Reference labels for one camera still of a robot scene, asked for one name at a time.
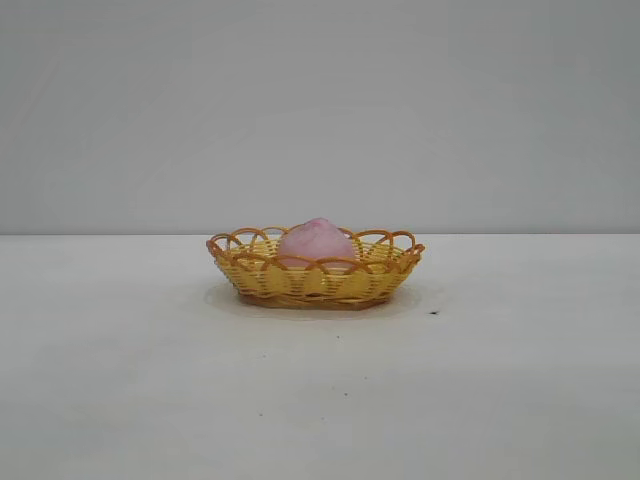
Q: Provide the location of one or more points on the pink toy peach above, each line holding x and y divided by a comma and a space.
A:
317, 242

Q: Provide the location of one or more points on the yellow woven plastic basket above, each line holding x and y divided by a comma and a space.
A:
310, 285

